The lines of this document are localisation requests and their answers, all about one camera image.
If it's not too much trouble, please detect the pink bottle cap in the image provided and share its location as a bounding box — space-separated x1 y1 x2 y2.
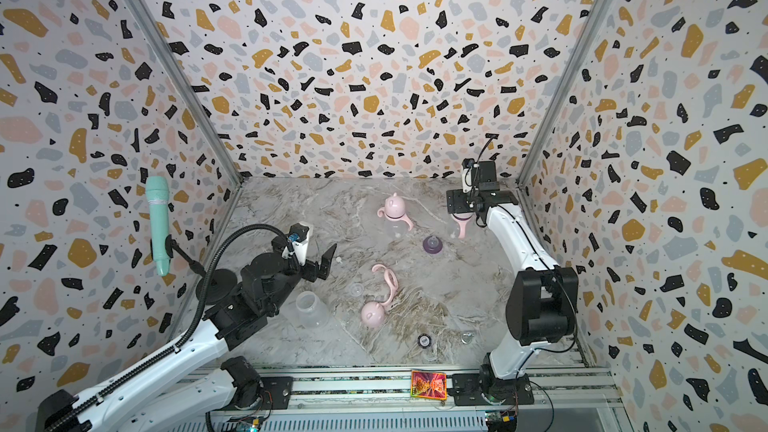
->
382 193 406 220
361 302 387 329

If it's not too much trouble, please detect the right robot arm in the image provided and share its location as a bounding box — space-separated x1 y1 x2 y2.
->
446 159 578 405

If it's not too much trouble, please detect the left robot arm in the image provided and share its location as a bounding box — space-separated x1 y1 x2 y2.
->
35 234 336 431

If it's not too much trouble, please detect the clear straw disc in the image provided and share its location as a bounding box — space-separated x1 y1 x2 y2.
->
345 279 364 298

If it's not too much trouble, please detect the black microphone stand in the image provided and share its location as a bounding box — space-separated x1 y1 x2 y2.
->
151 235 238 305

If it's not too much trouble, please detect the purple collar with nipple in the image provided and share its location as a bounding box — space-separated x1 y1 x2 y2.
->
422 235 443 255

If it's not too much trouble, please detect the small black round cap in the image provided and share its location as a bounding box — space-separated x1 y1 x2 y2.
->
418 334 432 349

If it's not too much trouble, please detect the mint green microphone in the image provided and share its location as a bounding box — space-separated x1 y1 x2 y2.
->
146 176 171 277

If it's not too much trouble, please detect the orange pink card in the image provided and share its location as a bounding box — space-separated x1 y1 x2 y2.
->
410 370 448 401

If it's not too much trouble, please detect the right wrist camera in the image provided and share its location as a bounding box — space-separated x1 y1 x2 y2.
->
461 158 479 194

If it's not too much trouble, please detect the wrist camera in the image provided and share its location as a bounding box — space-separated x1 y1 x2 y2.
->
288 222 313 266
461 158 479 194

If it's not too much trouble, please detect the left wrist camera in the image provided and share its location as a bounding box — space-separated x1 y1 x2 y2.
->
288 222 313 266

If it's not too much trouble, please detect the black corrugated cable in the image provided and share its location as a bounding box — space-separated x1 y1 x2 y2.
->
53 223 295 432

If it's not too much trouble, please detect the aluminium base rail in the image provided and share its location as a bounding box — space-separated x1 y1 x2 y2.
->
119 365 631 432

